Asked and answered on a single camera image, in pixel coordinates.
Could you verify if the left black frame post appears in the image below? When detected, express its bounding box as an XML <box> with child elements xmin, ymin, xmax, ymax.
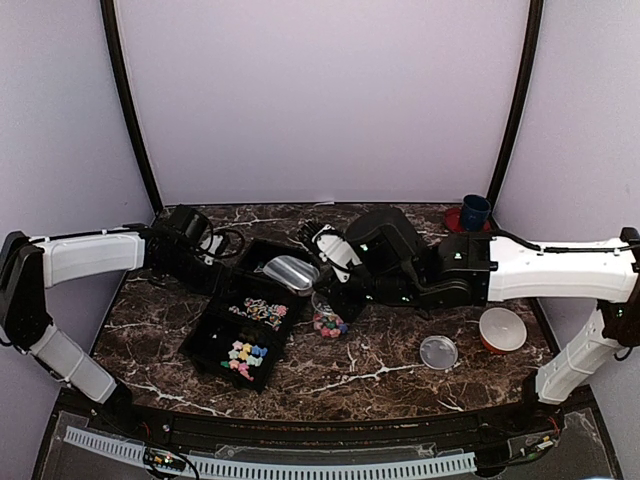
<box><xmin>100</xmin><ymin>0</ymin><xmax>164</xmax><ymax>214</ymax></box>

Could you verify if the black front table rail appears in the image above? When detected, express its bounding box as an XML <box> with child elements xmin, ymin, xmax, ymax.
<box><xmin>84</xmin><ymin>372</ymin><xmax>596</xmax><ymax>454</ymax></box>

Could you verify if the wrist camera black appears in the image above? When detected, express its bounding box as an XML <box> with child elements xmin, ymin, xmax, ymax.
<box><xmin>345</xmin><ymin>207</ymin><xmax>426</xmax><ymax>282</ymax></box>
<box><xmin>166</xmin><ymin>205</ymin><xmax>209</xmax><ymax>246</ymax></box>

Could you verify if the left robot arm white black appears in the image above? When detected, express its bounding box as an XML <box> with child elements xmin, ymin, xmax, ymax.
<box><xmin>1</xmin><ymin>224</ymin><xmax>225</xmax><ymax>436</ymax></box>

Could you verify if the clear plastic lid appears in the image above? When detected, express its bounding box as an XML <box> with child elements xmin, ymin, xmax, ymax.
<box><xmin>419</xmin><ymin>335</ymin><xmax>459</xmax><ymax>371</ymax></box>

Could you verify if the black three-compartment candy tray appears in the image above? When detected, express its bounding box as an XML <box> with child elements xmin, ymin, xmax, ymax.
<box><xmin>179</xmin><ymin>239</ymin><xmax>314</xmax><ymax>393</ymax></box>

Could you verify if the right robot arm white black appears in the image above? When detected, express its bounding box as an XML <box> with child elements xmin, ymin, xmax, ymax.
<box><xmin>298</xmin><ymin>222</ymin><xmax>639</xmax><ymax>434</ymax></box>

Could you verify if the clear plastic cup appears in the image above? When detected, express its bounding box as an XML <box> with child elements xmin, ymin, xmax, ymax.
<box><xmin>311</xmin><ymin>292</ymin><xmax>349</xmax><ymax>339</ymax></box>

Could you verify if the right black frame post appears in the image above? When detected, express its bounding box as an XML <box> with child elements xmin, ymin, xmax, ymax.
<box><xmin>487</xmin><ymin>0</ymin><xmax>544</xmax><ymax>207</ymax></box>

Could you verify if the star candies pile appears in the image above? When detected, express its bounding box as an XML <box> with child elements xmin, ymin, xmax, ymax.
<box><xmin>219</xmin><ymin>340</ymin><xmax>269</xmax><ymax>382</ymax></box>

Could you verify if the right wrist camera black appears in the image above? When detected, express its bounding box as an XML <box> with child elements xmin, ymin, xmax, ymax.
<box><xmin>345</xmin><ymin>207</ymin><xmax>426</xmax><ymax>282</ymax></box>

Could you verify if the left circuit board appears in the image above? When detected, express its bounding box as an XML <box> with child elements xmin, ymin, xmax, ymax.
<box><xmin>142</xmin><ymin>448</ymin><xmax>187</xmax><ymax>472</ymax></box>

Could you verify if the right circuit board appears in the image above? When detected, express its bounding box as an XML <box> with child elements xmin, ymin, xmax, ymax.
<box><xmin>519</xmin><ymin>435</ymin><xmax>558</xmax><ymax>458</ymax></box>

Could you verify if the circuit board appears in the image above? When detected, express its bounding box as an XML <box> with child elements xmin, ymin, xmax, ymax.
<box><xmin>519</xmin><ymin>435</ymin><xmax>558</xmax><ymax>458</ymax></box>
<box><xmin>142</xmin><ymin>448</ymin><xmax>187</xmax><ymax>472</ymax></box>

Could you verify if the orange white bowl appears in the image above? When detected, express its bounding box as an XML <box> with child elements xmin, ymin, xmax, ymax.
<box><xmin>479</xmin><ymin>307</ymin><xmax>528</xmax><ymax>354</ymax></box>

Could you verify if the metal scoop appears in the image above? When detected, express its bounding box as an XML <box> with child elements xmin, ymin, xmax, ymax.
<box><xmin>262</xmin><ymin>255</ymin><xmax>320</xmax><ymax>297</ymax></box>

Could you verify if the swirl lollipops pile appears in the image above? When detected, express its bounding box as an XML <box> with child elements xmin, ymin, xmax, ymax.
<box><xmin>228</xmin><ymin>297</ymin><xmax>289</xmax><ymax>330</ymax></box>

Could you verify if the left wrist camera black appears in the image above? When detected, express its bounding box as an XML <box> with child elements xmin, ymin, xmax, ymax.
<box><xmin>166</xmin><ymin>205</ymin><xmax>209</xmax><ymax>246</ymax></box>

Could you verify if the black frame post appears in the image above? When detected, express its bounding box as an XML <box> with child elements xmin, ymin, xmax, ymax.
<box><xmin>487</xmin><ymin>0</ymin><xmax>544</xmax><ymax>207</ymax></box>
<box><xmin>100</xmin><ymin>0</ymin><xmax>164</xmax><ymax>214</ymax></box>

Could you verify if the blue mug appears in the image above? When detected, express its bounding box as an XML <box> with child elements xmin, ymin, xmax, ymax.
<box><xmin>459</xmin><ymin>194</ymin><xmax>492</xmax><ymax>232</ymax></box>

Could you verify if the red plate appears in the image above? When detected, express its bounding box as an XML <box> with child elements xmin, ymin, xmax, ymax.
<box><xmin>444</xmin><ymin>207</ymin><xmax>491</xmax><ymax>233</ymax></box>

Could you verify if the white slotted cable duct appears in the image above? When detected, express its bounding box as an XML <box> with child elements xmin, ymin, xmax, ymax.
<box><xmin>63</xmin><ymin>427</ymin><xmax>477</xmax><ymax>479</ymax></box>

